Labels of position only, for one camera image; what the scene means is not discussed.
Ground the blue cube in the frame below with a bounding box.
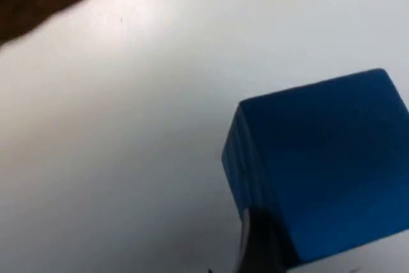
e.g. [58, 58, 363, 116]
[222, 67, 409, 273]

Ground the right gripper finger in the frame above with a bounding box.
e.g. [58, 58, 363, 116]
[235, 207, 302, 273]

